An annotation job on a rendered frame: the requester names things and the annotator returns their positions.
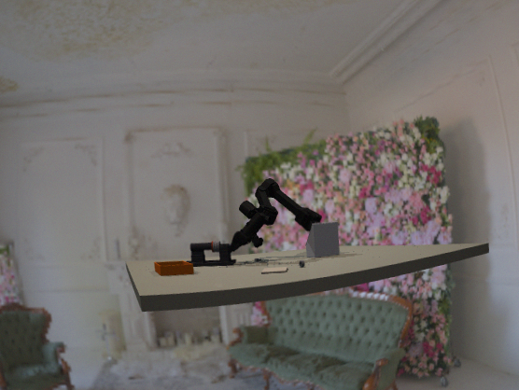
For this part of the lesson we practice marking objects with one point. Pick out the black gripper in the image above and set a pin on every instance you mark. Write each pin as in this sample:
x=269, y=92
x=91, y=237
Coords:
x=241, y=237

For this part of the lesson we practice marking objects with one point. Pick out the orange shallow tray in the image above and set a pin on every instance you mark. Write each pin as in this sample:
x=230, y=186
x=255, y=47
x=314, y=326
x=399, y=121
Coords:
x=173, y=268

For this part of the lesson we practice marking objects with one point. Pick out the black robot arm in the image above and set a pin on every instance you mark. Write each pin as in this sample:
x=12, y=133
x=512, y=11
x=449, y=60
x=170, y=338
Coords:
x=266, y=214

